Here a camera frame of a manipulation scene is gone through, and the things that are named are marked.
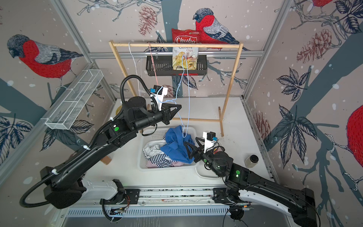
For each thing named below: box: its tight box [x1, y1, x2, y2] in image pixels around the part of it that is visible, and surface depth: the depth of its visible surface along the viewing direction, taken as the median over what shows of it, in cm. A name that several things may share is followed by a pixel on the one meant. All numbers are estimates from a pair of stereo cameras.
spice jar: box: [244, 154, 260, 168], surface depth 79 cm
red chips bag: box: [171, 28, 202, 70], surface depth 87 cm
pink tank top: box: [146, 161, 185, 169], surface depth 81 cm
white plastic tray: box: [194, 161, 225, 180], surface depth 78 cm
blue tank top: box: [159, 124, 195, 165], surface depth 81 cm
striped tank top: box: [142, 135, 178, 168], surface depth 81 cm
